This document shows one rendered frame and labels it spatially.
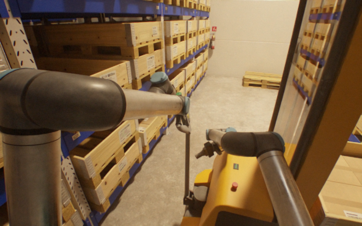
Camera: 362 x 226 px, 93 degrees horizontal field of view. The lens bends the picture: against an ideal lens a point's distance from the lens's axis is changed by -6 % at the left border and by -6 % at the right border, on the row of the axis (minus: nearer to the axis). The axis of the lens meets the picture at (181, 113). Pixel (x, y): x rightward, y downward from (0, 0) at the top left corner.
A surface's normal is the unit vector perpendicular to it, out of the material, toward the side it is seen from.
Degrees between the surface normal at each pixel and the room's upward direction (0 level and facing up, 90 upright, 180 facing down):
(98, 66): 90
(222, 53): 90
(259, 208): 0
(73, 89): 44
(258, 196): 0
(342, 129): 90
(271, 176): 52
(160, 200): 0
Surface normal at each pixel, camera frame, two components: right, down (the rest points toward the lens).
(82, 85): 0.47, -0.52
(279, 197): -0.76, -0.43
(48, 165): 0.91, 0.17
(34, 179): 0.63, 0.19
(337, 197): 0.00, -0.88
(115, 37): -0.30, 0.44
